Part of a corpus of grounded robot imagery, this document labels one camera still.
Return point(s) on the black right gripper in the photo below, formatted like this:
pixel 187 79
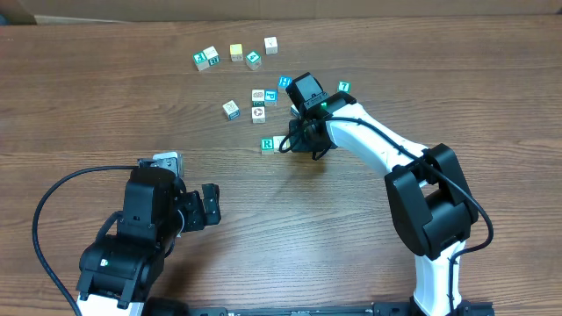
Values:
pixel 300 144

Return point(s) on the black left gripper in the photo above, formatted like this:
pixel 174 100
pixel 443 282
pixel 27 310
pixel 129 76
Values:
pixel 196 216

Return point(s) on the white 7 wooden block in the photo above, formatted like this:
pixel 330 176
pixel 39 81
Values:
pixel 280 142

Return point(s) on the green R wooden block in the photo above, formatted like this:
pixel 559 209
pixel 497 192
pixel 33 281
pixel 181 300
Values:
pixel 267 146

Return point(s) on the green 7 wooden block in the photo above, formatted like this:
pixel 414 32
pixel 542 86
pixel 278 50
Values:
pixel 344 86

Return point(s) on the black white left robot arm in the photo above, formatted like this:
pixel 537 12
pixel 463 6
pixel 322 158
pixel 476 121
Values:
pixel 120 267

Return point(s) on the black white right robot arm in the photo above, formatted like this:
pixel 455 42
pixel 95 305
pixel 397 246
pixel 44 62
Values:
pixel 431 205

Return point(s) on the white block blue side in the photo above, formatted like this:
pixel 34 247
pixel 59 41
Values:
pixel 295 111

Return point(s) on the blue P wooden block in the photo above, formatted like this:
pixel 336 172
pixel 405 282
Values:
pixel 270 97

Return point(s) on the white block round picture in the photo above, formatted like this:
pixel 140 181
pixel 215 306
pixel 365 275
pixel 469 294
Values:
pixel 258 115

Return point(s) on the blue H wooden block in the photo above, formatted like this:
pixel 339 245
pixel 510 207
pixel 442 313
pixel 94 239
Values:
pixel 283 83

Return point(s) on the wooden block brain picture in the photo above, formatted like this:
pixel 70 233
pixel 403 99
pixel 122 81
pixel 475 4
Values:
pixel 257 98

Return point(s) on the green A wooden block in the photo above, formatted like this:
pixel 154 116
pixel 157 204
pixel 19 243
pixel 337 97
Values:
pixel 253 60

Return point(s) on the plain white wooden block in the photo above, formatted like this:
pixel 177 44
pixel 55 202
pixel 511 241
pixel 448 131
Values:
pixel 271 45

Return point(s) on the yellow top wooden block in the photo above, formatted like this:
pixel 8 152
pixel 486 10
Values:
pixel 236 52

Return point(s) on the wooden block green 2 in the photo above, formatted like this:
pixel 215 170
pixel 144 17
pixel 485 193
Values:
pixel 212 55

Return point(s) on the green J wooden block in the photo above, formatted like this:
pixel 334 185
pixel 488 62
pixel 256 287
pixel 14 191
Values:
pixel 201 61

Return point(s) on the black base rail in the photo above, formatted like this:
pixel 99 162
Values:
pixel 298 311

